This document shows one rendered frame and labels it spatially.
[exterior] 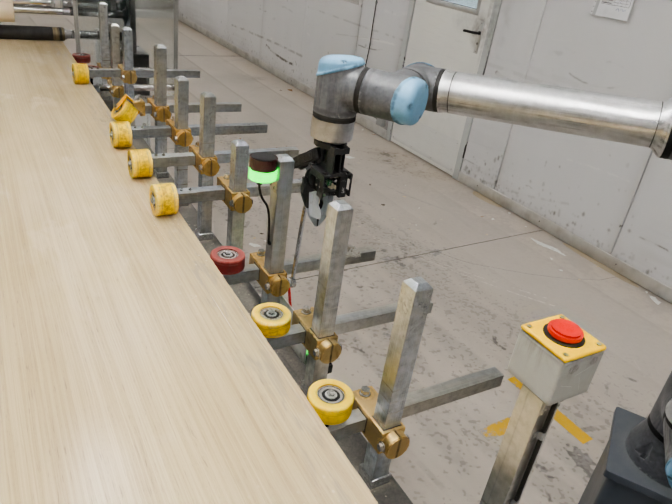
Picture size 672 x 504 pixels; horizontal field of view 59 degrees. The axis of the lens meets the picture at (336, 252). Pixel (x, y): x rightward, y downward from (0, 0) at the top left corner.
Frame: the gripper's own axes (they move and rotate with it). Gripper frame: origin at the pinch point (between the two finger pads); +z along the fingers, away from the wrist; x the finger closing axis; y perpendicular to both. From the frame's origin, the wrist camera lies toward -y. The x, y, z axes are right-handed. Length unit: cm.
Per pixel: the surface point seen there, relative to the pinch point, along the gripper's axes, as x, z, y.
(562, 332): -9, -22, 73
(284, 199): -7.7, -5.2, -1.4
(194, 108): 5, 6, -106
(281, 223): -7.9, 0.7, -1.4
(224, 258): -19.3, 10.4, -5.7
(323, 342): -9.2, 14.8, 24.8
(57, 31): -24, 6, -237
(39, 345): -60, 11, 13
